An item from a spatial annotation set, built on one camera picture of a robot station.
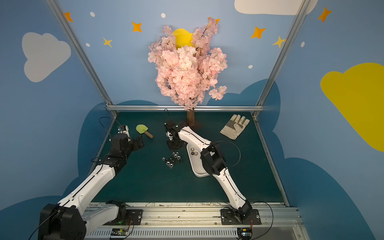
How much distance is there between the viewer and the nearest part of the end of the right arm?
744 mm

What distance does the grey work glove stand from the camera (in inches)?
43.9

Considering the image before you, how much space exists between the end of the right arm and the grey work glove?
0.41 meters
